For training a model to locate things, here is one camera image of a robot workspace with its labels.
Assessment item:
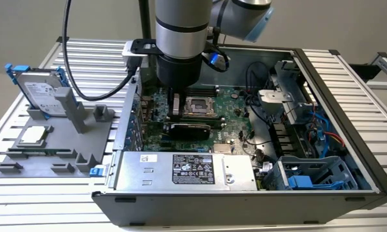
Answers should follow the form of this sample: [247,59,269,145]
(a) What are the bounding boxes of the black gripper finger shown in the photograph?
[166,87,181,119]

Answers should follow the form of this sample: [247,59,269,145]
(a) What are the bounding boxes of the graphics card with black cooler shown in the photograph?
[144,120,213,141]

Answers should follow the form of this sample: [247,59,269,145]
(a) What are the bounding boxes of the metal socket cover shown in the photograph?
[185,97,214,116]

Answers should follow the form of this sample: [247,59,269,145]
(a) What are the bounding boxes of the CPU socket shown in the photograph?
[181,96,217,118]

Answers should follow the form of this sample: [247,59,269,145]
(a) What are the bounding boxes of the metal rear port stack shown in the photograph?
[140,96,154,121]

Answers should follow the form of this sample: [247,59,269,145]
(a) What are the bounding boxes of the green motherboard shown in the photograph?
[141,86,255,155]

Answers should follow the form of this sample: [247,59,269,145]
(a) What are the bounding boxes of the black vertical pole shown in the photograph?
[137,0,157,39]

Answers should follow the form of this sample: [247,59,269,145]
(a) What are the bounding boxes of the silver finned heat sink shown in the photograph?
[212,144,235,154]

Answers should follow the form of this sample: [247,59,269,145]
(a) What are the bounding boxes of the grey power supply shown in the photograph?
[114,151,259,191]

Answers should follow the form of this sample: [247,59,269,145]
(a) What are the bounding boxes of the grey parts rack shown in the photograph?
[0,87,120,179]

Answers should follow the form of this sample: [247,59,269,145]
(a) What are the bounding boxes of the metal drive cage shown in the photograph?
[265,59,315,125]

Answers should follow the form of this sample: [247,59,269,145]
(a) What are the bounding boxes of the blue card retention latch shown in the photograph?
[88,166,104,178]

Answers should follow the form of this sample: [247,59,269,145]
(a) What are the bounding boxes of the black fan shroud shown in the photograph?
[269,123,312,155]

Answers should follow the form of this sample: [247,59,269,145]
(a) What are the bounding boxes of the hard disk in blue carrier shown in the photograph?
[5,63,72,119]

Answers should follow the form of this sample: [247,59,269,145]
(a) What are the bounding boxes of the silver CPU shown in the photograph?
[20,126,50,143]

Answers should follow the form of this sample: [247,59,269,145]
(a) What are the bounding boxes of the open grey PC case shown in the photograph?
[92,40,387,227]

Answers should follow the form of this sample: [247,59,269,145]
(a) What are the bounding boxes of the grey plastic disk bay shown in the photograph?
[271,155,357,191]

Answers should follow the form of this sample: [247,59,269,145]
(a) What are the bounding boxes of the blue disk carrier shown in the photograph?
[287,175,345,191]

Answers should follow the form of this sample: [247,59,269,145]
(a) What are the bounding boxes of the aluminium side rack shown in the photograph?
[365,52,387,89]

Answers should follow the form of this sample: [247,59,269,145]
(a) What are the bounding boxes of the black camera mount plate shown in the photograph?
[128,38,164,56]

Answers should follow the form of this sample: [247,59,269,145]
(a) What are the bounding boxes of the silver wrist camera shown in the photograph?
[121,41,149,58]

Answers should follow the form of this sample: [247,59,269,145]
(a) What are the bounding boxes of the looped black cable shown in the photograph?
[247,62,269,94]

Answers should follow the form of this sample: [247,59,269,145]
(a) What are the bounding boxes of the silver metal bracket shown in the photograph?
[256,88,293,103]

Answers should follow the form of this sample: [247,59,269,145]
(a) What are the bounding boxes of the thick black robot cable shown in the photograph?
[61,0,138,102]

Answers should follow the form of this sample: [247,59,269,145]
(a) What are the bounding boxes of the blue wire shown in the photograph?
[309,110,332,159]

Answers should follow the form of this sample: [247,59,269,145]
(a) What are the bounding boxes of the red wire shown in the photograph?
[325,131,345,147]

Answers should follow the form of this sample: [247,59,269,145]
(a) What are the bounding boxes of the black side bracket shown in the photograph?
[348,63,380,80]

